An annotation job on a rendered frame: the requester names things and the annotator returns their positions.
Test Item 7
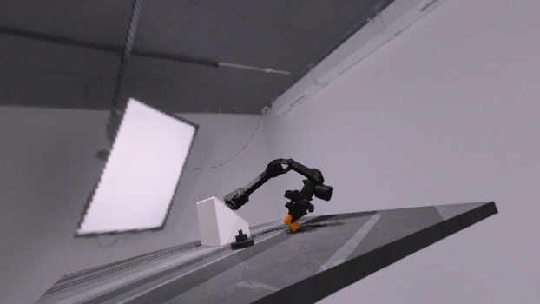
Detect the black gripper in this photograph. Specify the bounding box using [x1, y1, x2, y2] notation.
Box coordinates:
[285, 189, 314, 223]

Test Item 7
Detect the orange tapered knob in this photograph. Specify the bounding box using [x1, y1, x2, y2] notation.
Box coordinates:
[283, 215, 299, 231]

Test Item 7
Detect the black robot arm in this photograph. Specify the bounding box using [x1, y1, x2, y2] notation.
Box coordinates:
[223, 158, 333, 211]

